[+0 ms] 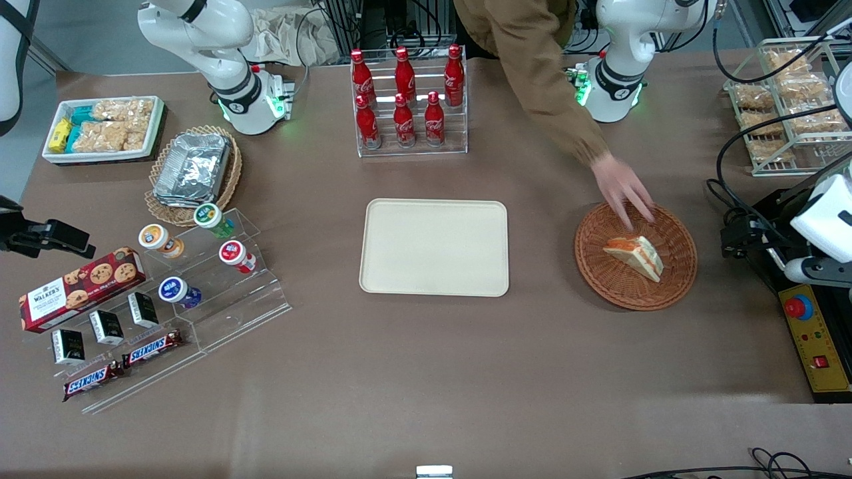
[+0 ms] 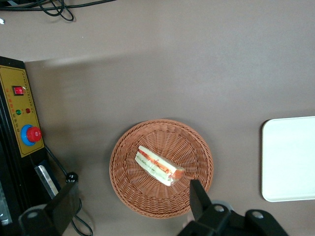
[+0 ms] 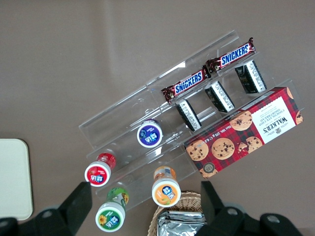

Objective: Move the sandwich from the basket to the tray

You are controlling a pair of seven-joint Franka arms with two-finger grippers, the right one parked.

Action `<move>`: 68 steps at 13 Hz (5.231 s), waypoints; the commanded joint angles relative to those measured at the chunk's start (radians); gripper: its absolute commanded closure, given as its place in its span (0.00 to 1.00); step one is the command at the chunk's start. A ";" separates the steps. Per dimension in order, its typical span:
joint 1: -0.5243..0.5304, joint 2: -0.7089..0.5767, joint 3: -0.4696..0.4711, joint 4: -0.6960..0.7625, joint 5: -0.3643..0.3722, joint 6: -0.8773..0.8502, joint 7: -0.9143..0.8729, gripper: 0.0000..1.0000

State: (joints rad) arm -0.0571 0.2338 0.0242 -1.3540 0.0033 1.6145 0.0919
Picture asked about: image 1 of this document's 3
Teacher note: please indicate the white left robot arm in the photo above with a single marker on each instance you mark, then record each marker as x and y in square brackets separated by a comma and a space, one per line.
[619, 40]

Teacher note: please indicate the red cola bottle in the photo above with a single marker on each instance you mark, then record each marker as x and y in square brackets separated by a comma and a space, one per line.
[363, 76]
[454, 76]
[404, 125]
[367, 126]
[405, 74]
[434, 123]

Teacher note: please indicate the clear acrylic bottle rack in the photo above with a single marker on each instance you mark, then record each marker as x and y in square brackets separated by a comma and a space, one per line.
[456, 133]

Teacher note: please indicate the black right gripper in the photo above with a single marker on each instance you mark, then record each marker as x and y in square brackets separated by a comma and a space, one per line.
[14, 233]

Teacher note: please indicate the red emergency stop button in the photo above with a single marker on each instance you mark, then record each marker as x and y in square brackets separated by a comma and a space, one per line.
[798, 307]

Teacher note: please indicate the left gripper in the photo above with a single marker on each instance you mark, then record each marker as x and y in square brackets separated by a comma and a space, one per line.
[776, 221]

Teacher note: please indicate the triangular sandwich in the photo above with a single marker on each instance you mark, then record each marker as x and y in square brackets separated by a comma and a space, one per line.
[638, 256]

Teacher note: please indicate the stack of foil containers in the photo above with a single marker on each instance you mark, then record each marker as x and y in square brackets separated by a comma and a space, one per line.
[193, 169]

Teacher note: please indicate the blue lid jar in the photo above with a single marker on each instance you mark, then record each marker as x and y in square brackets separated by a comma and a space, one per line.
[174, 290]

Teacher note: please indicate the black equipment rack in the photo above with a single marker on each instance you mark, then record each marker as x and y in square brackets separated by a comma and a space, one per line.
[386, 23]

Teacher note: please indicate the light woven wicker basket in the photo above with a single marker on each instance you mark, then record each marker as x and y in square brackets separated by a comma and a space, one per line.
[170, 214]

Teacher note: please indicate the brown jacket sleeve forearm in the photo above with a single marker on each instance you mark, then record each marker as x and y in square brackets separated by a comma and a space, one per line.
[539, 73]

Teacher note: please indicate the round brown wicker basket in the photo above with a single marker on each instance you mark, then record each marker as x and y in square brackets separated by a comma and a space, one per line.
[626, 289]

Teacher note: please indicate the Snickers chocolate bar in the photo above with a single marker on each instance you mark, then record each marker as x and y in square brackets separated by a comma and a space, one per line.
[93, 380]
[152, 348]

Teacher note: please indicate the green lid jar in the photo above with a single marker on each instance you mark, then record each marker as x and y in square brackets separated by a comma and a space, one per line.
[210, 217]

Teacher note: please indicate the teal snack packet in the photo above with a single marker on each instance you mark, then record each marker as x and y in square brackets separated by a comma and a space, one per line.
[73, 138]
[83, 115]

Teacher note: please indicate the red lid jar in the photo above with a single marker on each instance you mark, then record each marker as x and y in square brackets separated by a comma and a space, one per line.
[233, 253]

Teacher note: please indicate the yellow control panel box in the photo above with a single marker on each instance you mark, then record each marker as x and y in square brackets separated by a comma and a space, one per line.
[822, 346]

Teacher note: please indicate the crumpled beige cloth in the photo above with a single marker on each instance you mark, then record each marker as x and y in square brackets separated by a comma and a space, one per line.
[286, 40]

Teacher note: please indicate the person's bare hand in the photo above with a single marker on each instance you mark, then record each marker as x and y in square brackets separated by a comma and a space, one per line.
[619, 183]

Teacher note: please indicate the red Walkers cookie box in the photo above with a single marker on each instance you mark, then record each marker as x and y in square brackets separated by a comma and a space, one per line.
[73, 289]

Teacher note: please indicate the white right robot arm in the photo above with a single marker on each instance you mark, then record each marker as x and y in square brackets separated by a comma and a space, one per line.
[226, 73]

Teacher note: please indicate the beige plastic serving tray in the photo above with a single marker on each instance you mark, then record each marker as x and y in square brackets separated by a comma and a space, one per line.
[432, 249]

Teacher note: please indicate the yellow snack packet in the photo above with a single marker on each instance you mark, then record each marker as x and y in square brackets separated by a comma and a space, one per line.
[60, 135]

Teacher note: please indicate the clear bag rice crackers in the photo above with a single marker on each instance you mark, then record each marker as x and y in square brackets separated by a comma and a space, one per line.
[100, 136]
[123, 110]
[135, 136]

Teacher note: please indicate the clear acrylic stepped stand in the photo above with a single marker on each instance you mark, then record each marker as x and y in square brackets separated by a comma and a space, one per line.
[233, 313]

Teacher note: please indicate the white rectangular snack tray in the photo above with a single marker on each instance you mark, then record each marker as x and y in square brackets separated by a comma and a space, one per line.
[156, 126]

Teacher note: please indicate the black equipment base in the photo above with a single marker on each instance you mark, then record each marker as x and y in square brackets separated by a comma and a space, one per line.
[775, 273]

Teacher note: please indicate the small black box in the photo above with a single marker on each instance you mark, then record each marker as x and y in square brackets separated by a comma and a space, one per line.
[143, 310]
[68, 346]
[106, 327]

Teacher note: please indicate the orange lid jar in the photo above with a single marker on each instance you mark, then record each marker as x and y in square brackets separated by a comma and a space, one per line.
[156, 238]

